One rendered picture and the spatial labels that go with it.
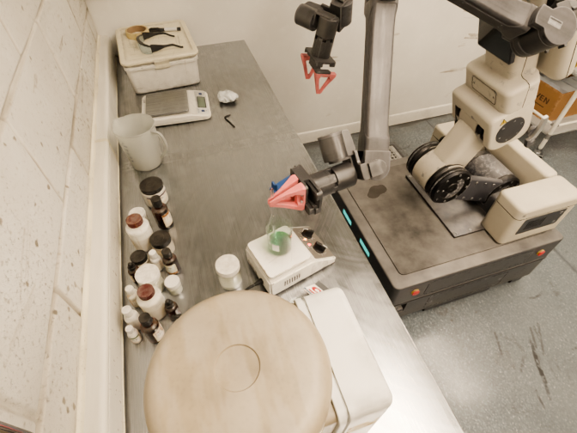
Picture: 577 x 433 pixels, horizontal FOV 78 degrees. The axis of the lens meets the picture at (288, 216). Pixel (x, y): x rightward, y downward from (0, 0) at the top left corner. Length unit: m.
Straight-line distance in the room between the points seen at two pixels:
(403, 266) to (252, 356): 1.31
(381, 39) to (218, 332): 0.73
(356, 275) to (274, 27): 1.50
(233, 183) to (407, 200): 0.87
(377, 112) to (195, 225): 0.60
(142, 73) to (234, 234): 0.88
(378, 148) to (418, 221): 0.89
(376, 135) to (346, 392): 0.65
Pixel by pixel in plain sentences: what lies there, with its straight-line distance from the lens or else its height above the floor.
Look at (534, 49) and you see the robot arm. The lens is 1.05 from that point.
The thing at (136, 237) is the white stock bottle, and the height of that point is 0.82.
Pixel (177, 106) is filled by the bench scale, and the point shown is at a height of 0.80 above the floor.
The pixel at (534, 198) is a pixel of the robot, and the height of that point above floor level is 0.58.
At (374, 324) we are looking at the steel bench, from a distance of 0.91.
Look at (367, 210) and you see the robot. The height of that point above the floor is 0.36.
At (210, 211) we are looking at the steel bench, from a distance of 1.11.
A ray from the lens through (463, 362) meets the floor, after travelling 1.81.
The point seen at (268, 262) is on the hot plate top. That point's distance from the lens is 0.87.
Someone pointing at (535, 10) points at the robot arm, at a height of 1.27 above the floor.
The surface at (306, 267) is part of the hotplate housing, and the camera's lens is 0.89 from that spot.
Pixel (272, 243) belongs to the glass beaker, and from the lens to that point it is 0.84.
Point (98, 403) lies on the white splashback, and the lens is 0.80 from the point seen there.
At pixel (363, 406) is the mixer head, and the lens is 0.22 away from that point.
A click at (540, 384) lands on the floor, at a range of 1.92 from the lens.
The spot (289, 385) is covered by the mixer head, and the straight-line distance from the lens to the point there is 0.20.
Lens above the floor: 1.56
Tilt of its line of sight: 49 degrees down
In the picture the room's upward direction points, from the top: straight up
